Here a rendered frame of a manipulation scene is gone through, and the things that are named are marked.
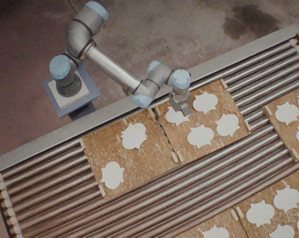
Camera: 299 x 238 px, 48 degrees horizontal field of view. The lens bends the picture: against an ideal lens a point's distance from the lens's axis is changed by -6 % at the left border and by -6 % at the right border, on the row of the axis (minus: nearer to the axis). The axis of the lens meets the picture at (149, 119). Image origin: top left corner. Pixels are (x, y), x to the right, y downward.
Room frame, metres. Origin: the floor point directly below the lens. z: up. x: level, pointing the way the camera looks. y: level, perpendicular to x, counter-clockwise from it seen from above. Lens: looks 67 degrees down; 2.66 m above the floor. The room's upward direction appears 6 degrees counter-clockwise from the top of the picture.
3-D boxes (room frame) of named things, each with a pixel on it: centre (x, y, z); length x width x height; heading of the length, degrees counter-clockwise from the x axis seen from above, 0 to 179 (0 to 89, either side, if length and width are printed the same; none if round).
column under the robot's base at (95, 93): (1.00, 0.43, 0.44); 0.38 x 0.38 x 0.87; 25
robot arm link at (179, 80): (0.73, -0.15, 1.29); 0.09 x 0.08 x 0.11; 53
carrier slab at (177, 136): (0.69, -0.28, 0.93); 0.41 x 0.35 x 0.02; 108
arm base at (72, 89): (1.00, 0.43, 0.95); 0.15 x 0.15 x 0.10
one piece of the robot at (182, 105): (0.71, -0.16, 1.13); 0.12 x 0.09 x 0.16; 25
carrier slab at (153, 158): (0.56, 0.12, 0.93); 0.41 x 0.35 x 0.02; 110
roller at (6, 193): (0.72, -0.08, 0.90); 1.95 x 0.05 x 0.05; 110
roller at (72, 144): (0.82, -0.04, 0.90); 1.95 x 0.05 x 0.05; 110
